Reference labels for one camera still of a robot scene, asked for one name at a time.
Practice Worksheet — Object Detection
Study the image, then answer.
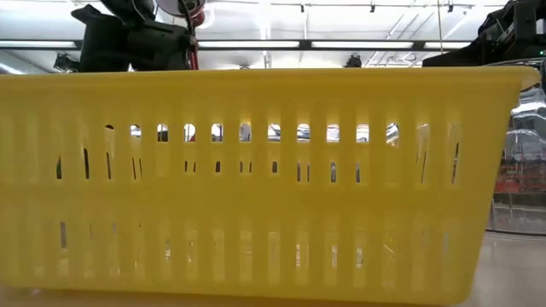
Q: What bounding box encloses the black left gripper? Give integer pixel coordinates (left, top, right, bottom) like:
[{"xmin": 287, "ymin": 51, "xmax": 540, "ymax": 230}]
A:
[{"xmin": 127, "ymin": 19, "xmax": 199, "ymax": 72}]

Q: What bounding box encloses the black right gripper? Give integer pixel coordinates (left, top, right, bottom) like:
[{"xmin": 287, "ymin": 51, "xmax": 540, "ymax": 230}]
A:
[{"xmin": 421, "ymin": 39, "xmax": 520, "ymax": 68}]

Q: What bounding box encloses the yellow plastic basket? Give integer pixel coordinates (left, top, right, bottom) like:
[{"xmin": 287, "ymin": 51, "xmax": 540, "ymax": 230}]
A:
[{"xmin": 0, "ymin": 66, "xmax": 542, "ymax": 307}]

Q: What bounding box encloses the clear plastic basket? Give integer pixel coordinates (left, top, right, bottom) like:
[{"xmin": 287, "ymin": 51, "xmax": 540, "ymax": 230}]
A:
[{"xmin": 488, "ymin": 84, "xmax": 546, "ymax": 235}]

